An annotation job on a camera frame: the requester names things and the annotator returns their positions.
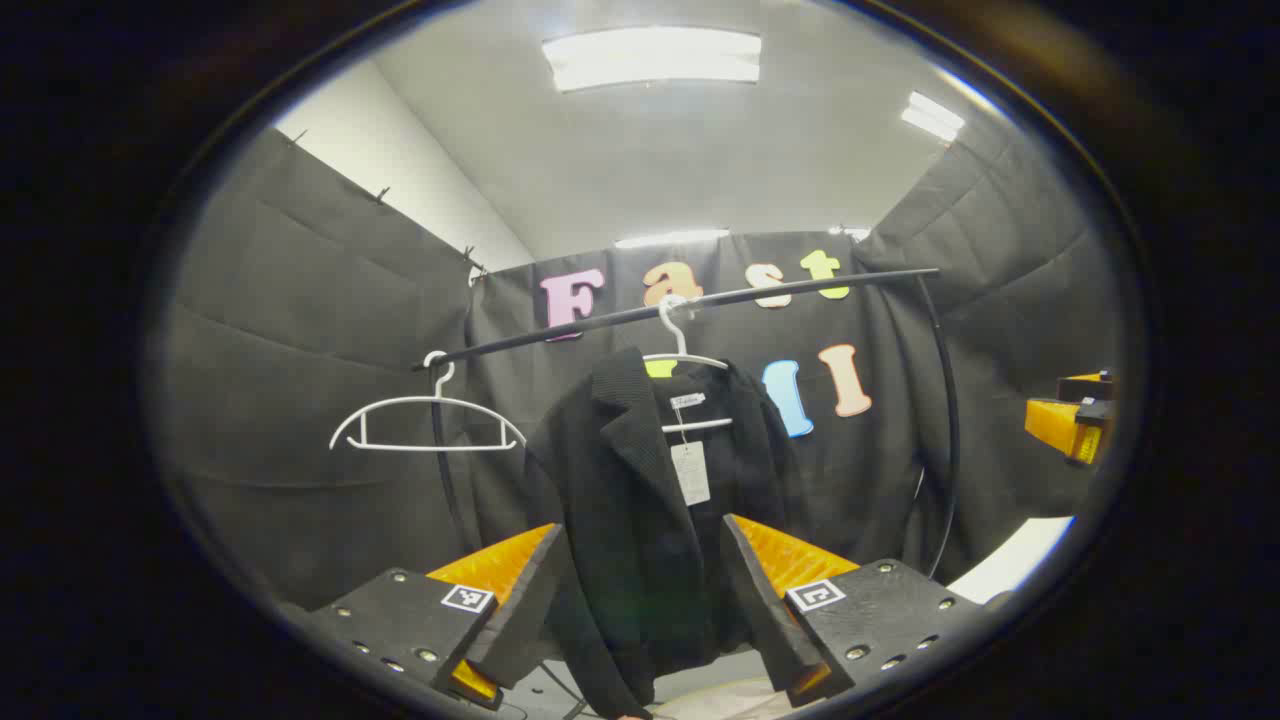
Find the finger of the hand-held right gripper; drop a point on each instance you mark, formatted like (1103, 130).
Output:
(1060, 428)
(1085, 388)

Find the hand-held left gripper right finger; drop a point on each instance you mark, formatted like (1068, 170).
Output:
(760, 610)

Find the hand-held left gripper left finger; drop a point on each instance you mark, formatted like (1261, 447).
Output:
(525, 620)

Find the black knit jacket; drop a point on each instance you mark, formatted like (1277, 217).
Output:
(640, 560)

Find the white plastic clothes hanger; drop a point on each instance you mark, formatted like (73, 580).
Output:
(700, 425)
(430, 447)

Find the white paper hang tag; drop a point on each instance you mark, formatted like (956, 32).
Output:
(690, 475)

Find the ceiling light strip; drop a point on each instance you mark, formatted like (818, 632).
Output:
(850, 232)
(670, 238)

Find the small ceiling light panel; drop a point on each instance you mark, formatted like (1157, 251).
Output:
(932, 117)

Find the black backdrop cloth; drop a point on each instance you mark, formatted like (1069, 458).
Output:
(300, 330)

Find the large ceiling light panel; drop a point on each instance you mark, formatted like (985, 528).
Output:
(650, 58)

